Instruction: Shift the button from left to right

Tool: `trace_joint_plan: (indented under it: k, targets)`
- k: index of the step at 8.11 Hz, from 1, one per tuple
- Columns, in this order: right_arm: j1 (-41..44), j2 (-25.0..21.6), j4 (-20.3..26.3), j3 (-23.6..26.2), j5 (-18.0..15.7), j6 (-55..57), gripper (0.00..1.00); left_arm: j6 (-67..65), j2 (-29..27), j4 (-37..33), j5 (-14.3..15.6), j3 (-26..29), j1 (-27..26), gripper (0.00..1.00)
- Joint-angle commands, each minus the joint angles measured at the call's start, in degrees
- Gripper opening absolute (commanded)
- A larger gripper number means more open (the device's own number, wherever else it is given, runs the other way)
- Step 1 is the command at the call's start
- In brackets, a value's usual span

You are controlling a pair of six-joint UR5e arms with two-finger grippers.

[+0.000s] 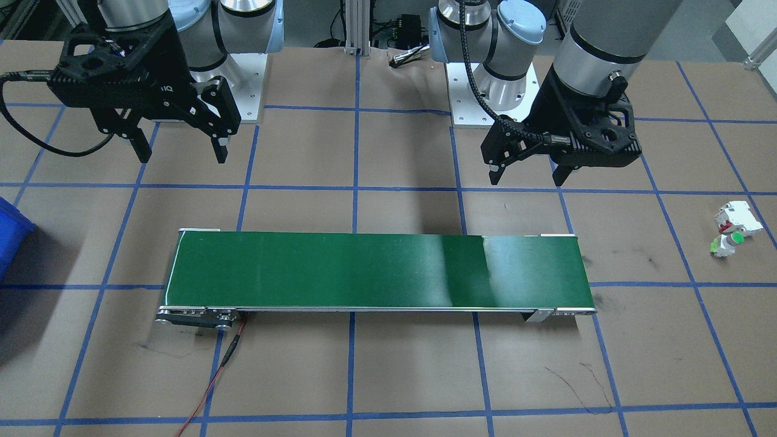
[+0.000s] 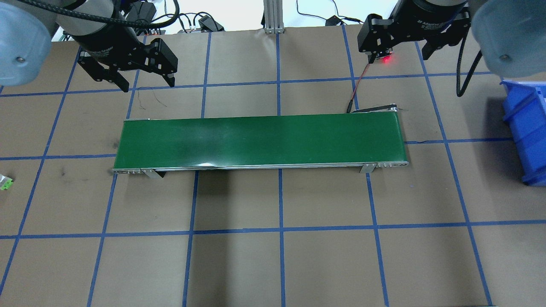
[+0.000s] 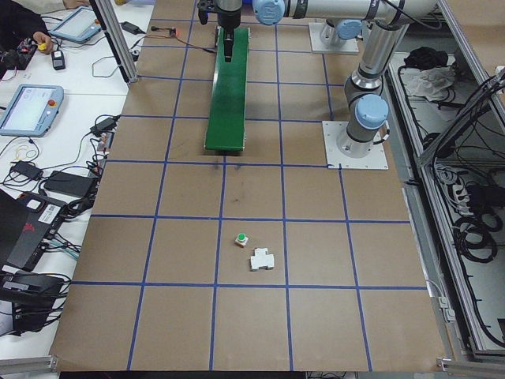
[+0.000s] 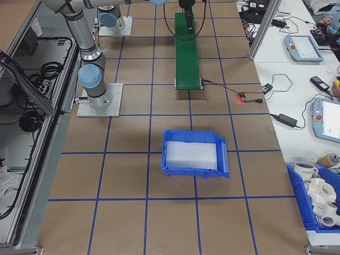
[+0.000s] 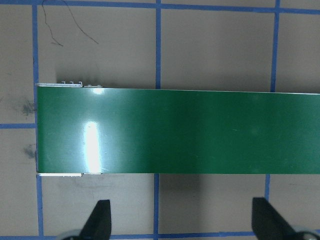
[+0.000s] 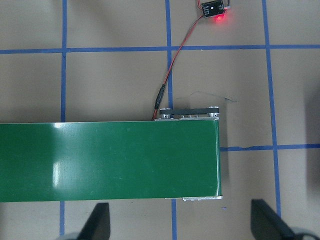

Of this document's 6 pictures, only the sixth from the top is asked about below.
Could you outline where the red black conveyor wire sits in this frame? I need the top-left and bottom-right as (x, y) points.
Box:
(151, 13), (205, 120)

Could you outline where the black circuit board red LED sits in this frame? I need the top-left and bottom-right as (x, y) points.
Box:
(200, 0), (233, 25)

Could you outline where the green conveyor belt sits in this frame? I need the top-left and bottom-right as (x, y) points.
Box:
(0, 106), (224, 203)

